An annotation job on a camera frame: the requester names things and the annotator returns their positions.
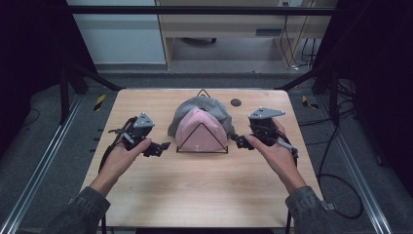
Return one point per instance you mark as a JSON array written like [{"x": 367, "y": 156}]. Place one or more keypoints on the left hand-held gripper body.
[{"x": 139, "y": 130}]

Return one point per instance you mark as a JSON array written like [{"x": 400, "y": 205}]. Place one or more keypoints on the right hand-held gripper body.
[{"x": 264, "y": 126}]

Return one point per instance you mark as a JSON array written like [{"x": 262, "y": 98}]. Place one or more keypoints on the pink knit beanie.
[{"x": 200, "y": 131}]

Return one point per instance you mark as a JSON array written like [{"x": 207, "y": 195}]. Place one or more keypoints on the grey knit beanie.
[{"x": 207, "y": 105}]

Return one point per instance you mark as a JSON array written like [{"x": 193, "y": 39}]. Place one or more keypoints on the person's left hand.
[{"x": 121, "y": 159}]

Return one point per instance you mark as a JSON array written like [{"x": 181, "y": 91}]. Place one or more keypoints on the person's right hand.
[{"x": 276, "y": 156}]

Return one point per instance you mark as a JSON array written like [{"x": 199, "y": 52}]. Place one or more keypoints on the grey round table grommet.
[{"x": 236, "y": 102}]

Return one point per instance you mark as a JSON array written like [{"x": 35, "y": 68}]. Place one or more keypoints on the yellow black striped tape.
[
  {"x": 99, "y": 102},
  {"x": 308, "y": 102}
]

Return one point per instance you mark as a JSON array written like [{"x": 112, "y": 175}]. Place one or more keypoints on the white cabinet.
[{"x": 120, "y": 35}]

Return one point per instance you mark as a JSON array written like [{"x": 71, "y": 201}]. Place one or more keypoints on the light wooden desk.
[{"x": 227, "y": 26}]

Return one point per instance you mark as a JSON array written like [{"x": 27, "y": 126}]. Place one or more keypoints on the black frame strut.
[
  {"x": 65, "y": 94},
  {"x": 334, "y": 94}
]

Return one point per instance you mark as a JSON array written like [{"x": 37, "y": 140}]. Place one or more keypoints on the black horizontal frame bar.
[{"x": 195, "y": 10}]

